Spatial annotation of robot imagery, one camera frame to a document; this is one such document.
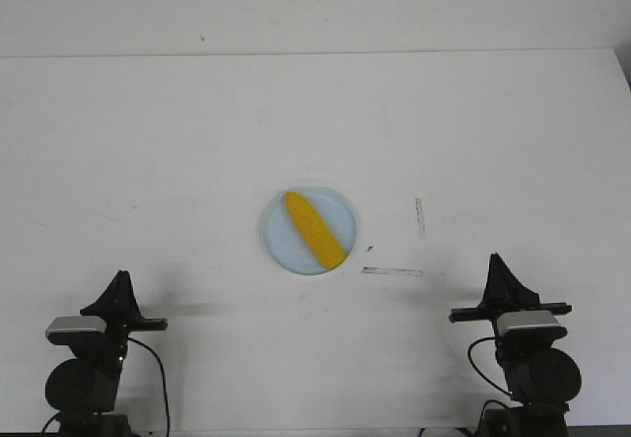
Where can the clear tape strip horizontal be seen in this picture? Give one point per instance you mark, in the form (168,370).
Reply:
(391,271)

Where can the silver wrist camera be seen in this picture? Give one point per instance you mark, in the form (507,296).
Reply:
(68,330)
(535,325)

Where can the yellow corn cob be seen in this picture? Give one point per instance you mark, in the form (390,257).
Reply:
(313,231)

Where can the clear tape strip vertical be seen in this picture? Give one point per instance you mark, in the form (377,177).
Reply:
(420,218)

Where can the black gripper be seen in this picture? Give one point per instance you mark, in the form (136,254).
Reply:
(117,330)
(501,282)

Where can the light blue round plate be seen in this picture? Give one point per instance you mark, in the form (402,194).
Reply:
(282,241)

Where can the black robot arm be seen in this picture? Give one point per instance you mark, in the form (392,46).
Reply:
(540,379)
(83,389)

